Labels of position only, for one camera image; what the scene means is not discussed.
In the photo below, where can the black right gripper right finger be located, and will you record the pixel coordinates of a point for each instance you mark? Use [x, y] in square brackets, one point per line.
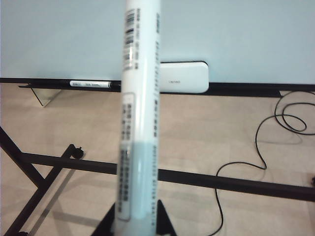
[165, 221]

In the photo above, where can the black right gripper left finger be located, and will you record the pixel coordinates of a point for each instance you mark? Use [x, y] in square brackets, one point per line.
[108, 226]

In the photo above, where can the white marker pen with print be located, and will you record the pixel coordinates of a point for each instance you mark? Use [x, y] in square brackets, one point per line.
[142, 98]

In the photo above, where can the white marker pen with barcode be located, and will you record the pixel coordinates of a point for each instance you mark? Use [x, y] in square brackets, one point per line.
[93, 84]

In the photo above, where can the white rounded whiteboard eraser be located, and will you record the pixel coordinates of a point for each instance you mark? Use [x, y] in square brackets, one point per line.
[184, 78]

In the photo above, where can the pale glass whiteboard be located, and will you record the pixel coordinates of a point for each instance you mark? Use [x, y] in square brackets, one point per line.
[49, 37]

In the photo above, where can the black stand caster wheel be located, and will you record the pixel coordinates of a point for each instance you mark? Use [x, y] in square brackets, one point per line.
[78, 153]

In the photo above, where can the black floor plate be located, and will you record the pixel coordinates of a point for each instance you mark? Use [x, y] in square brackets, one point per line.
[25, 86]

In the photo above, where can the black whiteboard stand frame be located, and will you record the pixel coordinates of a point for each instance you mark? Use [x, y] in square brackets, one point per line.
[221, 182]

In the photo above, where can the black whiteboard tray rail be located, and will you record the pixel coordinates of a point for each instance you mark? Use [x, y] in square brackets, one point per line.
[246, 87]

